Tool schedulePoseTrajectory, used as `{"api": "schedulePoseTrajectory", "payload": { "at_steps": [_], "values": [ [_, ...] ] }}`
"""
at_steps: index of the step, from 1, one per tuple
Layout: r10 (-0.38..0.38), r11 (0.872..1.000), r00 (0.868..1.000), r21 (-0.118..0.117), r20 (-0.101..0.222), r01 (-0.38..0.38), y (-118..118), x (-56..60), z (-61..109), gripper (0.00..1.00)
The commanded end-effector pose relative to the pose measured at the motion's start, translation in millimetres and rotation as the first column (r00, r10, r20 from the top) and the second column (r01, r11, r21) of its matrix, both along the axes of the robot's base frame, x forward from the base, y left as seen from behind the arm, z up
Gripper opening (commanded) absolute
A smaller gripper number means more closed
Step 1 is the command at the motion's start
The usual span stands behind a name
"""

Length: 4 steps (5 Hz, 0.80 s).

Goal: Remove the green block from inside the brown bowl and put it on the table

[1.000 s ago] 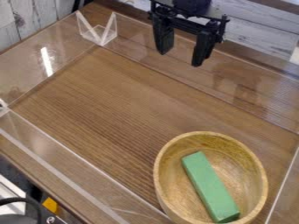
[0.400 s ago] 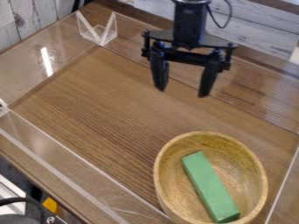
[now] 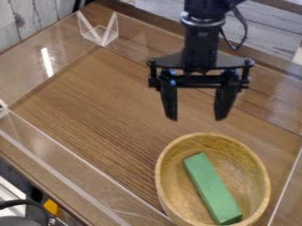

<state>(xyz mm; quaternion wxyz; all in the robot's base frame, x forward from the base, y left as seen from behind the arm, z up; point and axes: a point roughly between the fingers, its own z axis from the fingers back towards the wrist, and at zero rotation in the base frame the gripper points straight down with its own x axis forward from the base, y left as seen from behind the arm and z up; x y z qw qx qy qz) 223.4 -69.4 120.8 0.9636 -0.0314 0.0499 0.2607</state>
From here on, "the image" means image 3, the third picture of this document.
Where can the yellow tag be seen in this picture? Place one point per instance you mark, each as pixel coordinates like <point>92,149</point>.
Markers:
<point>52,207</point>

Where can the clear acrylic tray wall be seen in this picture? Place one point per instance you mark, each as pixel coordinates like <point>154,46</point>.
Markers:
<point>52,181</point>

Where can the clear acrylic corner bracket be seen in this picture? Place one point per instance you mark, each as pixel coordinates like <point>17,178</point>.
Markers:
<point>101,35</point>

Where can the brown wooden bowl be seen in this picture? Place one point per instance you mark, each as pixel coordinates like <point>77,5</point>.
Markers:
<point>240,168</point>

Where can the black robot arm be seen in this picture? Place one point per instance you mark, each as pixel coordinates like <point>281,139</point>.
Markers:
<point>212,9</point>

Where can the green rectangular block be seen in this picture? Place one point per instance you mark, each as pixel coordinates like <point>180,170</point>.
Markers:
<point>213,190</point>

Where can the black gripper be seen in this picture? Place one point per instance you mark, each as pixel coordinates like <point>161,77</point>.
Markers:
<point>200,66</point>

